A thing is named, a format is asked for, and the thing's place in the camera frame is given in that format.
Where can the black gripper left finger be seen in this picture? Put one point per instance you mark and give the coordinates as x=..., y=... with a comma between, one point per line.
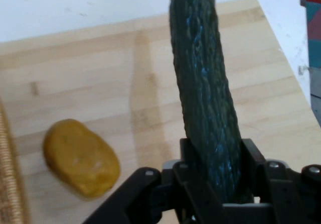
x=190, y=191

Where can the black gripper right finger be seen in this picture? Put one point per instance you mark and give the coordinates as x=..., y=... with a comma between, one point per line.
x=288, y=196

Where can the long dark green cucumber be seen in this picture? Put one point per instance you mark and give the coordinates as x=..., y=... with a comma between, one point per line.
x=200, y=83

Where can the yellow-brown potato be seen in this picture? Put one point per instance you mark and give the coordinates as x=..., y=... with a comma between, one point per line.
x=80, y=158

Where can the red and teal box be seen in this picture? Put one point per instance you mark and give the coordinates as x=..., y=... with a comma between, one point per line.
x=314, y=50

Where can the wooden cutting board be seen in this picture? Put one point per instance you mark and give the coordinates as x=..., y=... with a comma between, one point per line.
x=75, y=70

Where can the woven wicker basket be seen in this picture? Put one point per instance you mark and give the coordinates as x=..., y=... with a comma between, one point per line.
x=10, y=173

